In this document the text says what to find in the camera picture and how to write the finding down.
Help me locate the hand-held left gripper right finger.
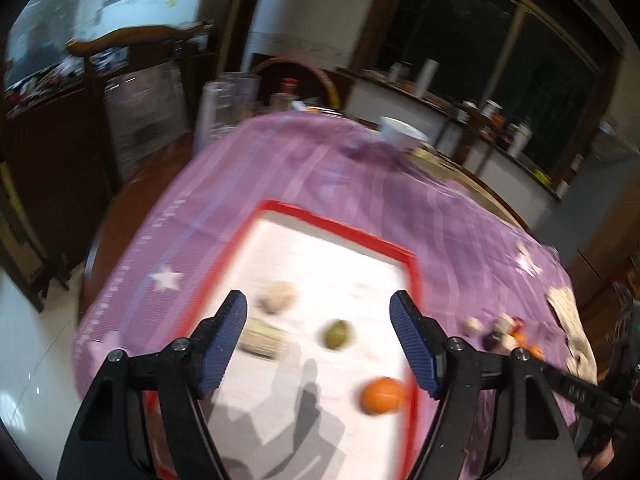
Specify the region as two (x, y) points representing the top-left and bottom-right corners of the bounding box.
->
(389, 289), (585, 480)

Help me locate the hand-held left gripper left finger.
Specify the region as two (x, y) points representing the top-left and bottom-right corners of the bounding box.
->
(56, 289), (248, 480)

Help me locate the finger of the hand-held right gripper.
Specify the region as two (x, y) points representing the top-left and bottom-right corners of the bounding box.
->
(537, 360), (623, 417)

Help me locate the tan striped block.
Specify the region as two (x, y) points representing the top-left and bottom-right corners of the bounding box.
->
(239, 319), (288, 361)

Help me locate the orange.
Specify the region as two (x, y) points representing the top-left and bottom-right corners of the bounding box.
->
(360, 376), (407, 416)

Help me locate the green round fruit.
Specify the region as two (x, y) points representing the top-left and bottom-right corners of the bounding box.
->
(320, 319), (357, 352)

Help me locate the red rimmed white tray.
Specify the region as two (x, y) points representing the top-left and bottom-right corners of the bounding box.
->
(142, 200), (426, 480)

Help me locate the beige patterned cloth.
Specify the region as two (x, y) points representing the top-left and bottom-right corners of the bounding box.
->
(546, 284), (600, 382)

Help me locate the purple striped tablecloth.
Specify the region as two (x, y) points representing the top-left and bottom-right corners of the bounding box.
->
(72, 112), (601, 480)

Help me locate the white bowl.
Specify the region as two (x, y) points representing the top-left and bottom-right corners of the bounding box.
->
(378, 116), (431, 152)

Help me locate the white bottle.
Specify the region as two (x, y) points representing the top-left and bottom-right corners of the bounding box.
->
(507, 121), (533, 158)

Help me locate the clear plastic pitcher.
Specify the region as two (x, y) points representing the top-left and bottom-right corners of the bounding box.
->
(194, 72), (262, 153)

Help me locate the dark wooden sideboard cabinet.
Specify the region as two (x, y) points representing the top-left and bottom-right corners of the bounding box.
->
(0, 77), (113, 311)

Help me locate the plastic wrapped wooden chair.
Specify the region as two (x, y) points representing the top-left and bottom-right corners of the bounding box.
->
(67, 21), (216, 183)

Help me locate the red capped bottle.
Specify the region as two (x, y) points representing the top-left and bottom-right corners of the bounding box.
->
(270, 78), (301, 111)

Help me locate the white roll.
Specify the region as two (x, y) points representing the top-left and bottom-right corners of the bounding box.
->
(412, 59), (441, 97)

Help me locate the round backed wooden chair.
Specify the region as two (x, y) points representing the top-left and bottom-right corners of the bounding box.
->
(251, 56), (346, 113)

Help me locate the dark window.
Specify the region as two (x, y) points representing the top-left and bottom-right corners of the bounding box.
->
(372, 0), (626, 188)

